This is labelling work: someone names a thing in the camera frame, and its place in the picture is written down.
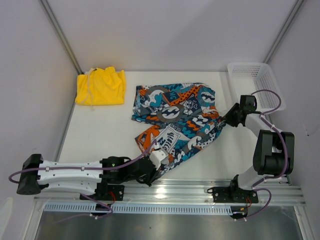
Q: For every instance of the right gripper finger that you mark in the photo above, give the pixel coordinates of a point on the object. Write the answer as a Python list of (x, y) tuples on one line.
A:
[(233, 122), (232, 116)]

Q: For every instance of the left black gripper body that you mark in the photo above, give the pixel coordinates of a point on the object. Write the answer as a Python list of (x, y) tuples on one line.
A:
[(147, 178)]

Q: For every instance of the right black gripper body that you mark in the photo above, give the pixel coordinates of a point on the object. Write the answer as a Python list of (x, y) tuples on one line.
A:
[(239, 110)]

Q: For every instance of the patterned blue orange shorts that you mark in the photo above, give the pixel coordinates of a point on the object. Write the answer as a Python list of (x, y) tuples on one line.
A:
[(183, 118)]

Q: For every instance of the yellow shorts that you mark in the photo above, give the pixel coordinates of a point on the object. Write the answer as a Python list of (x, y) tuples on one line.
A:
[(101, 87)]

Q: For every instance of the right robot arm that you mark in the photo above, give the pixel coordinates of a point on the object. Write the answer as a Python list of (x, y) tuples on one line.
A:
[(273, 155)]

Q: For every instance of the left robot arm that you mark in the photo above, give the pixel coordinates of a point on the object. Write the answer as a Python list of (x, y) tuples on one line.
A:
[(96, 179)]

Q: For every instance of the white plastic basket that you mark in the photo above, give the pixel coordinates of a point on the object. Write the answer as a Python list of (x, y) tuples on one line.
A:
[(245, 78)]

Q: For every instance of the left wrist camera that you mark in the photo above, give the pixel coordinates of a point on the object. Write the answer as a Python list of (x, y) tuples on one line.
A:
[(159, 157)]

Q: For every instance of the aluminium mounting rail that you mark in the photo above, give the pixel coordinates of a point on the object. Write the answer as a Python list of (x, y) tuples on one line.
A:
[(194, 192)]

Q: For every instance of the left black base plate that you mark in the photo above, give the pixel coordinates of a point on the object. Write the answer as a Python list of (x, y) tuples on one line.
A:
[(108, 192)]

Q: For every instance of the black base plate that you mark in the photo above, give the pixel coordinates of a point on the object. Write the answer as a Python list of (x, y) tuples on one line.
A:
[(108, 192), (228, 194)]

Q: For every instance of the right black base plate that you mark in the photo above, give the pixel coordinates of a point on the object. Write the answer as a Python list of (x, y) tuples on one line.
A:
[(228, 194)]

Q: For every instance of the white slotted cable duct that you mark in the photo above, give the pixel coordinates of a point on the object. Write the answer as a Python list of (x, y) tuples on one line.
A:
[(134, 208)]

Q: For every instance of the right aluminium frame post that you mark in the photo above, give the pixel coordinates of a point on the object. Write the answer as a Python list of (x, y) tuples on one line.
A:
[(284, 30)]

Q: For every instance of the aluminium frame post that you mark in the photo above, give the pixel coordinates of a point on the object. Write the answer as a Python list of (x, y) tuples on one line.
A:
[(53, 20), (284, 30)]

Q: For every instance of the left aluminium frame post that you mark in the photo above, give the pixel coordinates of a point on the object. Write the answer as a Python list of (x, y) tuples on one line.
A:
[(53, 20)]

